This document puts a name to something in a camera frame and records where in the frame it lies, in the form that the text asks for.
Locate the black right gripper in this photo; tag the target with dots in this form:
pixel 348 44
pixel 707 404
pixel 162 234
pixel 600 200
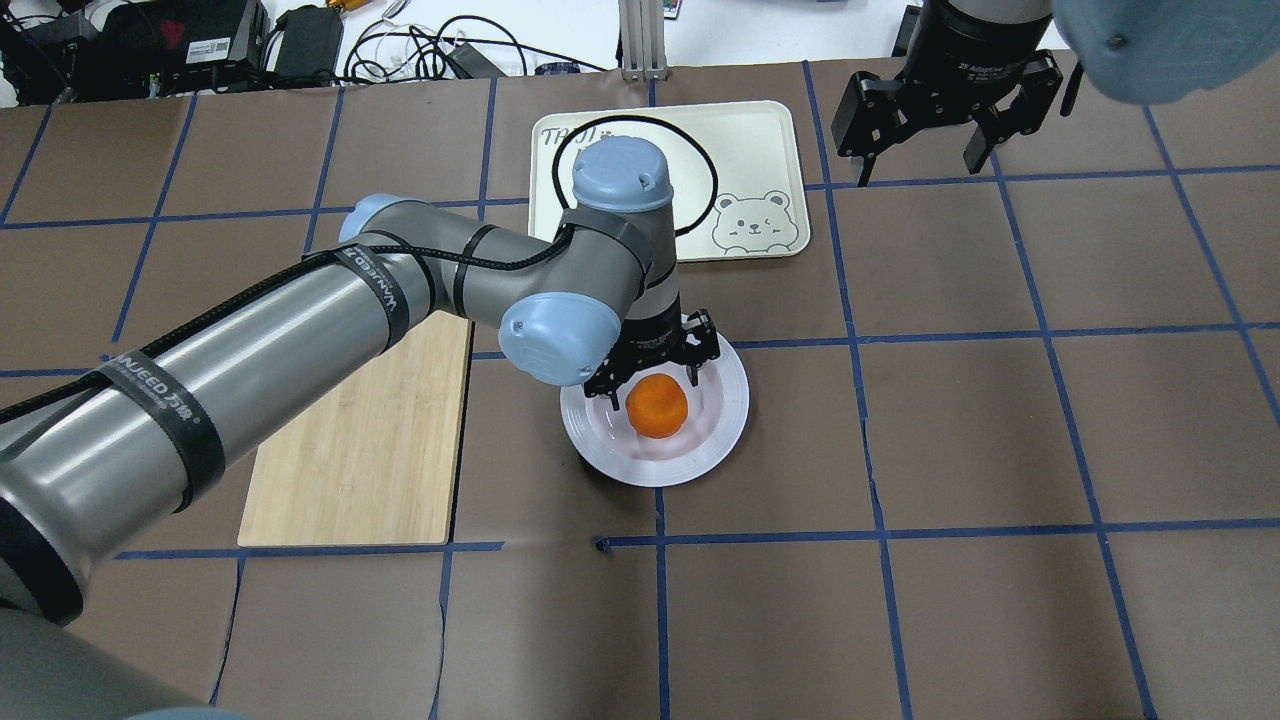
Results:
pixel 962 50

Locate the bamboo cutting board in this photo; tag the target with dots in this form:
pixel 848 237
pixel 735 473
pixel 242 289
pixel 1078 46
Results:
pixel 373 462

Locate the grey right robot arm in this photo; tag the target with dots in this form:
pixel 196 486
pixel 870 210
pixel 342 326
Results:
pixel 1151 52

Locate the orange fruit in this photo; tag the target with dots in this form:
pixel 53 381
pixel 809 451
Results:
pixel 657 406

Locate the white ridged plate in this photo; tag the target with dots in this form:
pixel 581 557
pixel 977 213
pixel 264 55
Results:
pixel 717 412

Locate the cream bear tray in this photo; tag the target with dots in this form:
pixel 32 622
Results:
pixel 734 165

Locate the black electronics box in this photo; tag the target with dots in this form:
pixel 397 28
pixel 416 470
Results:
pixel 89 51

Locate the black power adapter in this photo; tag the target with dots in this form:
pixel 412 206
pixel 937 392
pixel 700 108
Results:
pixel 309 41

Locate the aluminium profile post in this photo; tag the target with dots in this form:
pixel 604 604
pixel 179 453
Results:
pixel 643 54

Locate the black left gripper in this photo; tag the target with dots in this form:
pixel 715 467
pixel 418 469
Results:
pixel 655 340

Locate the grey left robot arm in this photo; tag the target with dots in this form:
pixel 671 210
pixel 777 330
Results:
pixel 89 465

